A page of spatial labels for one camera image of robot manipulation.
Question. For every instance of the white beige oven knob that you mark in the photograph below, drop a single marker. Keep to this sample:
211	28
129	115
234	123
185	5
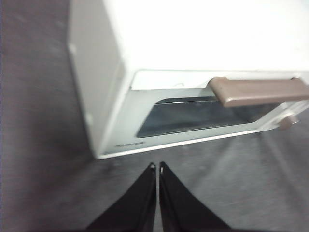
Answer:
287	122

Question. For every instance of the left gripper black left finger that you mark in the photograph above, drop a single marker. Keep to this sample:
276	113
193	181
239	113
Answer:
135	207

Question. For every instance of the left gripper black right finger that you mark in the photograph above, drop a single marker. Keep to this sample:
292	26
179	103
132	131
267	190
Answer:
181	207

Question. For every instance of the white Toshiba toaster oven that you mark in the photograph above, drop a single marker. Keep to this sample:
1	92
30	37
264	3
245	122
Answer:
193	36

